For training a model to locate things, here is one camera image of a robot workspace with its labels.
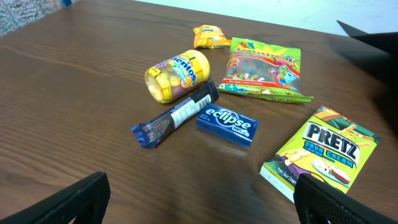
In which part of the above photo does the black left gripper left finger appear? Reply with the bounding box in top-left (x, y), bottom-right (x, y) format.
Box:
top-left (1, 172), bottom-right (111, 224)

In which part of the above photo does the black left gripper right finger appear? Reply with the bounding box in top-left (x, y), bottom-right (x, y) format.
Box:
top-left (294, 174), bottom-right (397, 224)

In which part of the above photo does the yellow green Pretz box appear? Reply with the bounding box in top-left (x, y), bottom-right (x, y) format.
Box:
top-left (259, 105), bottom-right (380, 200)

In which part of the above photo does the green Haribo gummy bag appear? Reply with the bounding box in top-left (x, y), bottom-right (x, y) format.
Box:
top-left (218, 37), bottom-right (313, 103)

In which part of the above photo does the yellow Mentos gum bottle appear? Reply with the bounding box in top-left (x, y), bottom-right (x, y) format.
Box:
top-left (144, 50), bottom-right (210, 104)

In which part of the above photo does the black gift box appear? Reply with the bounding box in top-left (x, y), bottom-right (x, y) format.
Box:
top-left (337, 20), bottom-right (398, 57)

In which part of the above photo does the small orange candy packet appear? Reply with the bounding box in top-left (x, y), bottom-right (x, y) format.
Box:
top-left (193, 25), bottom-right (231, 49)

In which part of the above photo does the dark blue snack bar wrapper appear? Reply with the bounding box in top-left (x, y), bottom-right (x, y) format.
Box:
top-left (132, 82), bottom-right (219, 149)

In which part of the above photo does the blue Eclipse mints tin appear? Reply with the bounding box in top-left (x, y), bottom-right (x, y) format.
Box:
top-left (197, 103), bottom-right (259, 149)

